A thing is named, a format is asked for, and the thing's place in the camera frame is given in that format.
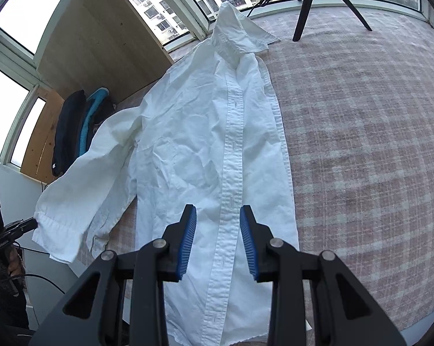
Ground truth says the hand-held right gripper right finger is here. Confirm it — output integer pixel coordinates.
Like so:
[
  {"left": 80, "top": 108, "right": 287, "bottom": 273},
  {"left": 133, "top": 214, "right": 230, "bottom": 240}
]
[{"left": 239, "top": 205, "right": 408, "bottom": 346}]

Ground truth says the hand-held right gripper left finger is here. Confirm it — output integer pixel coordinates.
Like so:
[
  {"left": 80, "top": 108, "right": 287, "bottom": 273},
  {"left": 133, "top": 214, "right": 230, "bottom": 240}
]
[{"left": 29, "top": 204, "right": 198, "bottom": 346}]

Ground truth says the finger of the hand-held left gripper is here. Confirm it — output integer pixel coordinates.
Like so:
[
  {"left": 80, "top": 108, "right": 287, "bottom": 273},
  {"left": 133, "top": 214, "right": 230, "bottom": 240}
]
[{"left": 4, "top": 217, "right": 38, "bottom": 240}]

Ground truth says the white button shirt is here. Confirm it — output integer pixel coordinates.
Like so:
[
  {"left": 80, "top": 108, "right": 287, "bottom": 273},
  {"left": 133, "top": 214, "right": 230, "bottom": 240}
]
[{"left": 31, "top": 2, "right": 300, "bottom": 346}]

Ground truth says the person's left forearm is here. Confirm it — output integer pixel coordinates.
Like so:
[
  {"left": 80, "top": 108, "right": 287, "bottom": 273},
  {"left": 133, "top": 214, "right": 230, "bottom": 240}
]
[{"left": 0, "top": 254, "right": 30, "bottom": 330}]

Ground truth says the person's left hand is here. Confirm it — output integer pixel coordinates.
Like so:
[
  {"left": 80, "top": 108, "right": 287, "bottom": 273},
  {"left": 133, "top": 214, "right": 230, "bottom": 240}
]
[{"left": 8, "top": 254, "right": 25, "bottom": 277}]

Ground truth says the pine plank board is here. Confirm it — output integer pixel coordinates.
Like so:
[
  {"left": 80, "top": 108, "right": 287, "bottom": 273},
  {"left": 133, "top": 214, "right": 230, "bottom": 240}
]
[{"left": 20, "top": 86, "right": 64, "bottom": 184}]

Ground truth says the folded black shirt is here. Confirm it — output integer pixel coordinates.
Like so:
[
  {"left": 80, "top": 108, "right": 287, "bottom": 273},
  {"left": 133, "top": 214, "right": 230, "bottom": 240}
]
[{"left": 52, "top": 90, "right": 87, "bottom": 177}]

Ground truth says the folded teal garment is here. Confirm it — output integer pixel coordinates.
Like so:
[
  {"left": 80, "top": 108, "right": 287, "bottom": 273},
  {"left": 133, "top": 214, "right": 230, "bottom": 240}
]
[{"left": 78, "top": 87, "right": 109, "bottom": 156}]

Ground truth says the dark grey garment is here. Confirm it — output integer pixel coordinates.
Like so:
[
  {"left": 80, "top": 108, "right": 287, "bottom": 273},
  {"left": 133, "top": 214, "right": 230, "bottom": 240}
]
[{"left": 89, "top": 99, "right": 117, "bottom": 136}]

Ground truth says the pink plaid blanket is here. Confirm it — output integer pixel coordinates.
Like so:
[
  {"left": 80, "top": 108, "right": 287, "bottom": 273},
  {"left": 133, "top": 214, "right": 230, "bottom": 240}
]
[{"left": 76, "top": 5, "right": 434, "bottom": 332}]

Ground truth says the large light wooden board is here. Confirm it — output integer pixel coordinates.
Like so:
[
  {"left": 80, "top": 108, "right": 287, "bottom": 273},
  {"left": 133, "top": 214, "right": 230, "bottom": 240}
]
[{"left": 37, "top": 0, "right": 174, "bottom": 110}]

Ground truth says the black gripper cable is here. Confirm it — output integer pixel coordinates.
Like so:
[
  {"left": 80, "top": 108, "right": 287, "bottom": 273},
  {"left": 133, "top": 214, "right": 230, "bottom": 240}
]
[{"left": 13, "top": 243, "right": 67, "bottom": 295}]

